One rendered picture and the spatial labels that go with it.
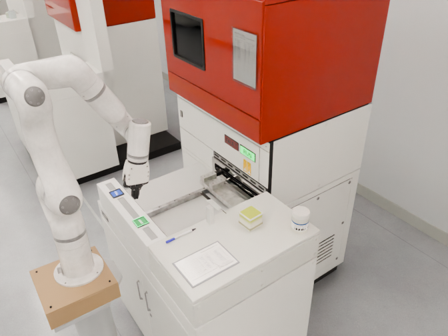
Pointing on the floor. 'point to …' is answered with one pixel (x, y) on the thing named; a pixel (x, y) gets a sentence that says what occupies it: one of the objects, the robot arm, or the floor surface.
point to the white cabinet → (155, 316)
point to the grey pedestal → (103, 327)
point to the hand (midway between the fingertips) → (135, 193)
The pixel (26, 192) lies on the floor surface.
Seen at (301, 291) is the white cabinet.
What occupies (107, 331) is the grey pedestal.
